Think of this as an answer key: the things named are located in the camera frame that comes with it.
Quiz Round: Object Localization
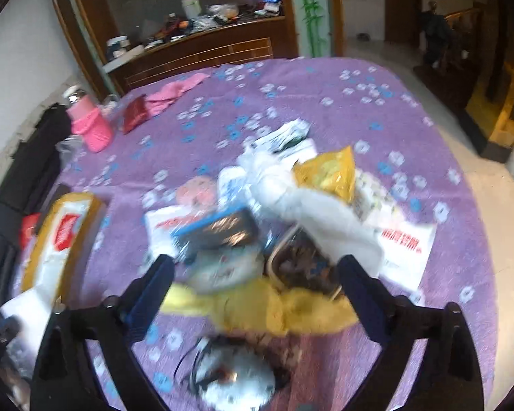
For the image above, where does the red pouch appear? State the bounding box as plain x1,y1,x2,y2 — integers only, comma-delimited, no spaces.
122,94,150,133

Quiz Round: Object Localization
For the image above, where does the green white printed packet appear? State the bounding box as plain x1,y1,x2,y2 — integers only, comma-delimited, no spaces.
250,117,311,155

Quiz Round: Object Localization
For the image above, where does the wooden glass cabinet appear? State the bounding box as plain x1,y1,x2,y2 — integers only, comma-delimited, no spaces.
45,0,343,95

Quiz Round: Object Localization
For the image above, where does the yellow white tissue pack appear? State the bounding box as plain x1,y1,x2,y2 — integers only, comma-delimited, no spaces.
21,192,108,304

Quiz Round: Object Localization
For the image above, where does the green bamboo wall sticker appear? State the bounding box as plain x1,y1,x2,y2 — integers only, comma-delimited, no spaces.
293,0,330,58

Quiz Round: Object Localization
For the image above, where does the cream patterned packet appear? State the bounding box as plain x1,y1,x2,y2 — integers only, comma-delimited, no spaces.
353,171,397,223

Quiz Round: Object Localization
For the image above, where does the pile of assorted small clutter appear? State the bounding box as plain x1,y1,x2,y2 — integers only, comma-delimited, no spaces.
105,0,283,58

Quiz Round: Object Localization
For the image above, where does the blue black shiny packet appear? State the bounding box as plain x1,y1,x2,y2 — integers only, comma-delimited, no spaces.
171,205,262,262

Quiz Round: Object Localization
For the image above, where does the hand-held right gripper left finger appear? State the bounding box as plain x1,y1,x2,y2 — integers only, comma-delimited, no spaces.
30,254,176,411

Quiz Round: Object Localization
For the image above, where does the small white red-print bag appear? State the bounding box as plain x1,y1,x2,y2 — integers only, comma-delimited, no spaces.
143,205,198,266

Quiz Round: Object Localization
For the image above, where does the blue white printed packet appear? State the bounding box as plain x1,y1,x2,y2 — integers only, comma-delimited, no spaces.
218,166,251,215

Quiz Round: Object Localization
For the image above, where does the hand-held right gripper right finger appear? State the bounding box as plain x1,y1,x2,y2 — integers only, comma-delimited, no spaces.
336,254,485,411

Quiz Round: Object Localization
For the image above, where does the pink round soft item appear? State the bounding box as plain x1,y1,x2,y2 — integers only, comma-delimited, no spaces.
175,177,217,208

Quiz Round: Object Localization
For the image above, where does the red packet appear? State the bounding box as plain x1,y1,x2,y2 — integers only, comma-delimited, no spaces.
19,214,41,249

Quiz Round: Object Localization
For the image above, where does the white red-print plastic bag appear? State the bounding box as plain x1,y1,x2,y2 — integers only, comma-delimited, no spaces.
368,205,438,294

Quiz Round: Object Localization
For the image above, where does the bottle in pink knitted sleeve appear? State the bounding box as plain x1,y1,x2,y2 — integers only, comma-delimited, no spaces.
64,88,114,152

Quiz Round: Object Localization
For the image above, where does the purple floral blanket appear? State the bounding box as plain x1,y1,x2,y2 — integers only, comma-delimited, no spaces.
9,58,498,411

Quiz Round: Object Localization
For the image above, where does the white round printed packet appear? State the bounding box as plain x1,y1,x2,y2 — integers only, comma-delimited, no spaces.
188,248,262,294

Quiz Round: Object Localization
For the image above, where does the dark wooden furniture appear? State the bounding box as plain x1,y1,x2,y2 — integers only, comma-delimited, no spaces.
413,2,514,155

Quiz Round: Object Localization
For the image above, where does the woven basket with brown contents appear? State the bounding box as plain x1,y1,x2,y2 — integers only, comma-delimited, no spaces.
263,225,347,300

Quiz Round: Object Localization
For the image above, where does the yellow plastic snack bag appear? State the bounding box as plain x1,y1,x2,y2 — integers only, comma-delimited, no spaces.
293,146,357,204

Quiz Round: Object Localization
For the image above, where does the pink cloth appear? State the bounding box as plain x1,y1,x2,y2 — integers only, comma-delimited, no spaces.
146,73,210,116

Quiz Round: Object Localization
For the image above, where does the yellow cloth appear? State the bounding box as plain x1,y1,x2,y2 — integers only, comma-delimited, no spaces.
160,283,360,337

